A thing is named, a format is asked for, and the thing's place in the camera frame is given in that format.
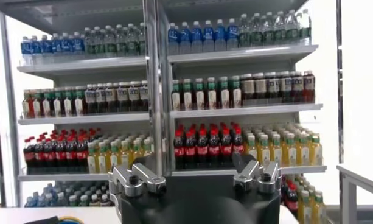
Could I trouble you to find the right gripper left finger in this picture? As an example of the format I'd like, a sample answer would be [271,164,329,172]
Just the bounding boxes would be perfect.
[108,163,167,198]

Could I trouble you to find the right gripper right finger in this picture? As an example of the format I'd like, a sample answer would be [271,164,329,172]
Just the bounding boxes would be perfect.
[231,152,281,195]

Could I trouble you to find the yellow juice bottle green label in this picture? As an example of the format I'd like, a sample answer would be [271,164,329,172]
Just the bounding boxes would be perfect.
[270,133,284,167]
[131,139,144,165]
[245,135,257,162]
[257,134,271,167]
[297,133,311,167]
[108,141,120,171]
[309,135,324,167]
[87,142,99,174]
[142,138,153,164]
[119,140,131,170]
[312,191,327,224]
[284,133,299,167]
[97,142,110,173]
[298,190,312,224]

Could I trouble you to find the red-cap cola bottle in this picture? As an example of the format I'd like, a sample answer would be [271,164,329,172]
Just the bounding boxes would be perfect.
[76,135,89,171]
[285,181,299,219]
[173,130,186,170]
[44,137,57,171]
[23,138,37,171]
[208,129,221,169]
[232,128,245,156]
[197,130,209,170]
[55,136,68,171]
[66,135,78,171]
[34,138,46,171]
[184,130,197,170]
[220,128,233,168]

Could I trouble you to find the grey metal shelf unit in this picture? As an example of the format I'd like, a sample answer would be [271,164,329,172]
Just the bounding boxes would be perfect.
[143,0,329,224]
[0,0,162,208]

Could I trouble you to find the white-cap blue-label dark bottle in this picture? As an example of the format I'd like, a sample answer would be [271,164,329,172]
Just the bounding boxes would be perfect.
[95,83,107,114]
[279,71,293,105]
[267,72,281,106]
[291,71,304,104]
[105,82,118,113]
[139,80,150,112]
[117,82,130,113]
[85,84,97,114]
[128,81,141,112]

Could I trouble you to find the green-cap dark tea bottle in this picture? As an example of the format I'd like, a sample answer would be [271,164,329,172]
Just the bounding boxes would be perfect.
[218,76,231,109]
[62,88,74,117]
[229,75,242,108]
[41,89,53,118]
[32,90,43,118]
[73,86,86,116]
[194,78,206,110]
[206,77,218,110]
[182,79,193,111]
[52,89,63,117]
[171,79,181,111]

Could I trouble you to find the beige-label dark drink bottle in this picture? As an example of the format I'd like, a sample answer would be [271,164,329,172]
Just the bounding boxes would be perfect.
[253,72,268,107]
[240,74,255,107]

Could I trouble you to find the red-brown drink bottle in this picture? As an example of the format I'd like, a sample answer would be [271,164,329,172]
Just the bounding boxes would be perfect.
[302,70,316,103]

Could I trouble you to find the red-label dark tea bottle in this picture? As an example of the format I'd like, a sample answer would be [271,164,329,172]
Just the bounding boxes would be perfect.
[21,90,33,119]

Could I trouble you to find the green-label water bottle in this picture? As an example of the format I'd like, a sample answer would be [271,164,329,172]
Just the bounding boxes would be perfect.
[297,9,312,45]
[116,24,127,57]
[126,23,139,57]
[250,12,263,48]
[262,12,275,47]
[138,22,147,56]
[104,25,117,58]
[83,27,94,58]
[93,26,105,58]
[274,11,287,46]
[285,10,298,46]
[238,13,251,49]

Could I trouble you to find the blue-label water bottle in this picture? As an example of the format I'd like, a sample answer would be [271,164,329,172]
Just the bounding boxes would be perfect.
[203,20,215,53]
[179,21,192,55]
[226,18,239,51]
[61,32,73,60]
[21,36,32,63]
[72,31,85,60]
[191,21,203,54]
[168,23,180,55]
[41,34,52,61]
[51,33,63,61]
[31,35,43,63]
[214,19,227,52]

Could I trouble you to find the yellow and blue cable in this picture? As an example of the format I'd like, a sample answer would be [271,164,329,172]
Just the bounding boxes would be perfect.
[58,215,85,224]

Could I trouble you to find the white metal-frame table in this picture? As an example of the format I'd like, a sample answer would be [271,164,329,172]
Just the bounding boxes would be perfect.
[336,164,373,224]

